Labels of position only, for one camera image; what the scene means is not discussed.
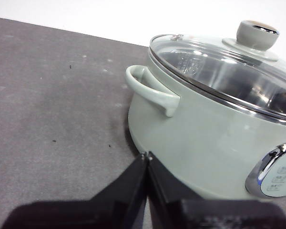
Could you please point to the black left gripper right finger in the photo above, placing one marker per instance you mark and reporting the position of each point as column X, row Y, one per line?
column 164, row 190

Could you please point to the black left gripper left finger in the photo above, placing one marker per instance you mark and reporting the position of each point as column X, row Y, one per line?
column 131, row 188

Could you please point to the glass lid with green knob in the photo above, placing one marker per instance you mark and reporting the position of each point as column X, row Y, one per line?
column 255, row 33

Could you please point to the pale green electric steamer pot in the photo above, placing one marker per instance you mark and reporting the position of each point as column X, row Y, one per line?
column 200, row 133

